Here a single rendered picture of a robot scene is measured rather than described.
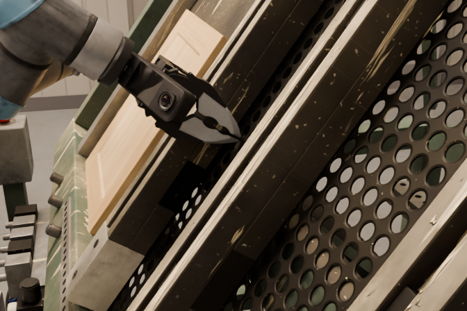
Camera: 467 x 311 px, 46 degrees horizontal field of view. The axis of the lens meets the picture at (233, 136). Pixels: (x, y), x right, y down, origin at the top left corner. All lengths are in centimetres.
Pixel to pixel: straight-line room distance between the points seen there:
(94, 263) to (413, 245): 62
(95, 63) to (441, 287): 50
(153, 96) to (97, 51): 9
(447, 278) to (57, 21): 52
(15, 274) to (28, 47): 77
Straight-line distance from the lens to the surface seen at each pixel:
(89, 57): 71
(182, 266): 63
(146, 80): 70
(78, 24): 71
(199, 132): 77
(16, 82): 75
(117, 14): 446
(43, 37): 71
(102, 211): 117
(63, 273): 109
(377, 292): 40
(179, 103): 66
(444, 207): 39
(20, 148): 175
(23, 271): 138
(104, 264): 92
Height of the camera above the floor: 149
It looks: 21 degrees down
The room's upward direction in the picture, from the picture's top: straight up
